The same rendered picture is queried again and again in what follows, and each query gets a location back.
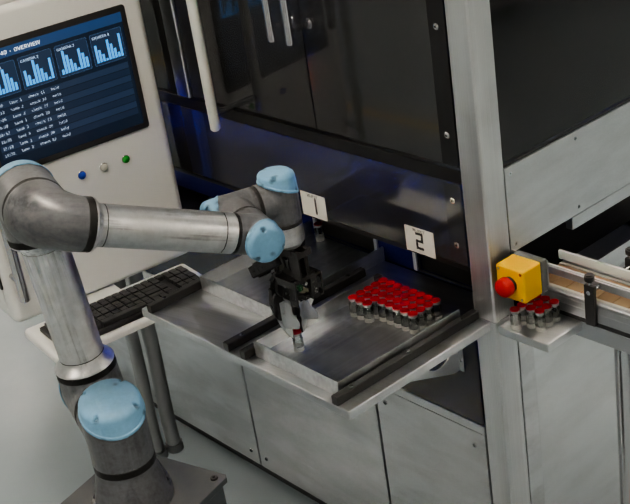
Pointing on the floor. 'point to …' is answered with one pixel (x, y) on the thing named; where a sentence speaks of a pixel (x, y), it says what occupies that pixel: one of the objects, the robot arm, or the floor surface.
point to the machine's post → (487, 240)
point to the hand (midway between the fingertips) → (294, 328)
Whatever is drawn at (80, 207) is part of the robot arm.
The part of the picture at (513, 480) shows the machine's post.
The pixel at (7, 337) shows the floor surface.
